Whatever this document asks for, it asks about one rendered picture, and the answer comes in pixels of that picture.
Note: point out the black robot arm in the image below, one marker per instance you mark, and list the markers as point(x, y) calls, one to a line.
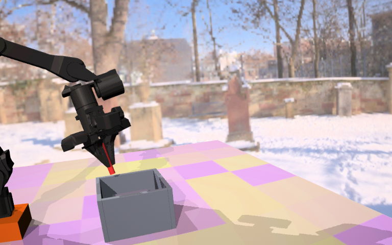
point(106, 86)

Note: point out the red peg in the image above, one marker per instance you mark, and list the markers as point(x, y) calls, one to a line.
point(110, 169)

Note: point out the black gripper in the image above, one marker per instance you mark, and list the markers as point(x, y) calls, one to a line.
point(90, 140)

